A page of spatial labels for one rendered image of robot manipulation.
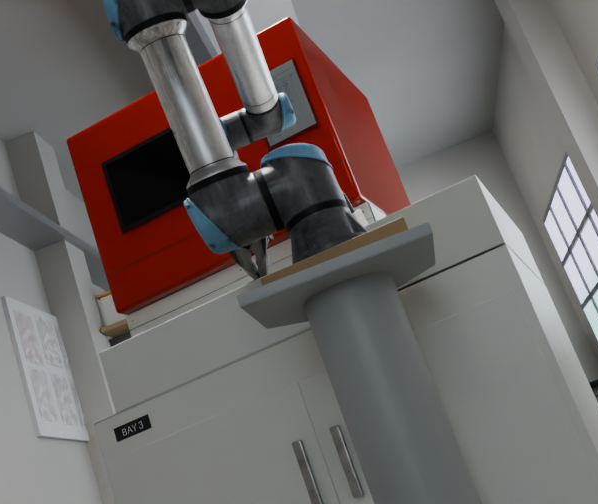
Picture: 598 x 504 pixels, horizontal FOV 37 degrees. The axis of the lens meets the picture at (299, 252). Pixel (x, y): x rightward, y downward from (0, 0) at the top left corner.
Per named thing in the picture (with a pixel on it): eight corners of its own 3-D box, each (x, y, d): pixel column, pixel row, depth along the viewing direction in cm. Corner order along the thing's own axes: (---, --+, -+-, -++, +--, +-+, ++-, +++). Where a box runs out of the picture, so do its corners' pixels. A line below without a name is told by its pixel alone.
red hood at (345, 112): (227, 333, 334) (180, 191, 352) (427, 243, 312) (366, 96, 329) (114, 314, 265) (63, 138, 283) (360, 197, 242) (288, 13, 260)
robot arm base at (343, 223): (381, 235, 149) (358, 184, 153) (296, 266, 148) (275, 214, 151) (375, 265, 164) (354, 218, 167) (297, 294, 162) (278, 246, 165)
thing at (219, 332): (138, 413, 203) (121, 355, 207) (355, 318, 187) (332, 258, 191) (114, 413, 194) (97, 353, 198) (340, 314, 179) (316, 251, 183)
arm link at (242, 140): (233, 100, 188) (242, 121, 198) (183, 120, 188) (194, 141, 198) (246, 132, 186) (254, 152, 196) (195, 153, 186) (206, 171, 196)
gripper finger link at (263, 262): (283, 279, 195) (270, 241, 198) (272, 275, 189) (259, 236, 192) (271, 285, 196) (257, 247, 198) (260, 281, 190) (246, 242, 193)
